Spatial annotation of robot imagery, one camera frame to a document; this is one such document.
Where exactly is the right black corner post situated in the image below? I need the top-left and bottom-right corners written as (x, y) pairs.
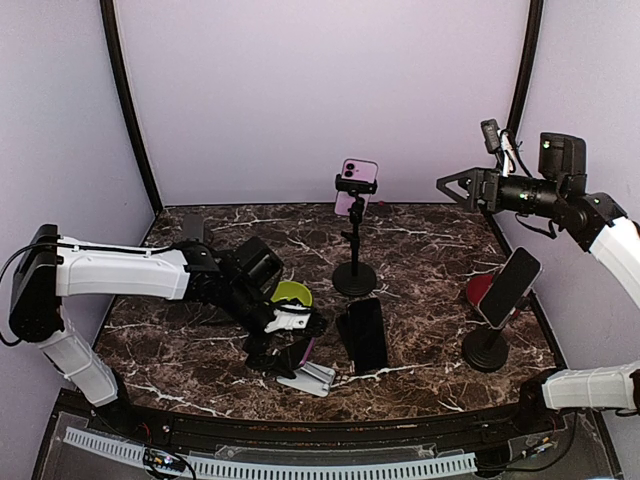
top-left (482, 0), bottom-right (545, 216)

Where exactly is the black tall phone stand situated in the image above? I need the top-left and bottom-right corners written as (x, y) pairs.
top-left (332, 198), bottom-right (377, 298)

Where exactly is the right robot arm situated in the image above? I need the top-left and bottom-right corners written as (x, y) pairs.
top-left (436, 131), bottom-right (639, 434)

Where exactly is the black folding phone stand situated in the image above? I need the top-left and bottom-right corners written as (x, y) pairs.
top-left (335, 312), bottom-right (356, 372)

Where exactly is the left black corner post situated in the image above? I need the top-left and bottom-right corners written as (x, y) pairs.
top-left (99, 0), bottom-right (164, 215)

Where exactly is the pink phone on tall stand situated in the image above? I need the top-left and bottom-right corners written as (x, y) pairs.
top-left (334, 159), bottom-right (379, 216)

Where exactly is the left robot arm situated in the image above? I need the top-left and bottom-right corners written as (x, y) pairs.
top-left (1, 224), bottom-right (309, 436)

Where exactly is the red bowl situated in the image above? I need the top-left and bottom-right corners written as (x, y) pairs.
top-left (466, 274), bottom-right (530, 318)

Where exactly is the white cable duct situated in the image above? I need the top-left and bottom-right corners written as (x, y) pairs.
top-left (63, 427), bottom-right (477, 479)

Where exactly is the black corner post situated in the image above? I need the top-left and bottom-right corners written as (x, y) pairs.
top-left (482, 0), bottom-right (545, 216)
top-left (99, 0), bottom-right (164, 215)

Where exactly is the white folding phone stand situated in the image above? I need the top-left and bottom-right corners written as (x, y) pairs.
top-left (276, 362), bottom-right (336, 397)

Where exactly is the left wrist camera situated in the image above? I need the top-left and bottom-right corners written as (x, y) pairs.
top-left (264, 303), bottom-right (327, 337)

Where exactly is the black front rail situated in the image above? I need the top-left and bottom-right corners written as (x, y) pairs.
top-left (59, 389), bottom-right (591, 454)

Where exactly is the green bowl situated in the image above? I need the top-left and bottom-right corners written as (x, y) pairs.
top-left (271, 281), bottom-right (313, 307)

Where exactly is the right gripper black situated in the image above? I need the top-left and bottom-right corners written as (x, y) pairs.
top-left (438, 166), bottom-right (565, 218)

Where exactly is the phone on right stand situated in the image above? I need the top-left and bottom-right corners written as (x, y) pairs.
top-left (477, 247), bottom-right (542, 330)

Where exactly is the large black phone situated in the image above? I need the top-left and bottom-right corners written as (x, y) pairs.
top-left (347, 297), bottom-right (388, 374)

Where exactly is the purple edged phone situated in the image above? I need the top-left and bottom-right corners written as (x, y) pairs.
top-left (280, 337), bottom-right (316, 371)

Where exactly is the black right phone stand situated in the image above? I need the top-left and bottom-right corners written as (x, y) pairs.
top-left (462, 295), bottom-right (529, 373)

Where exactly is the grey small phone stand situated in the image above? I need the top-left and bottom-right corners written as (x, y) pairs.
top-left (182, 214), bottom-right (205, 243)

